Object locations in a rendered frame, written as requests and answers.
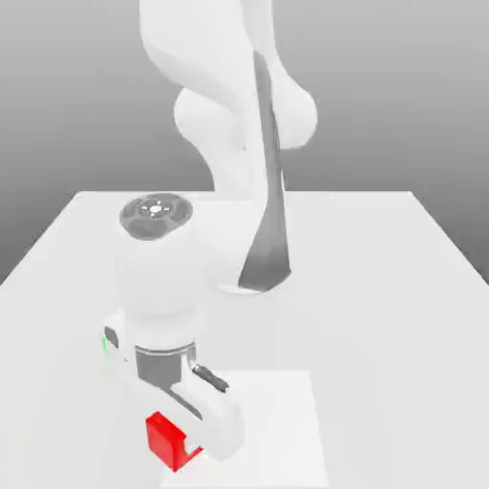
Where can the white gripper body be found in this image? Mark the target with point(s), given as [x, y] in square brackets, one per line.
[219, 424]

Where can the small red cube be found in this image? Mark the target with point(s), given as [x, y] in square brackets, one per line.
[162, 439]

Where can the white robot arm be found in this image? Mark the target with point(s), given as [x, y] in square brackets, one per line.
[160, 275]

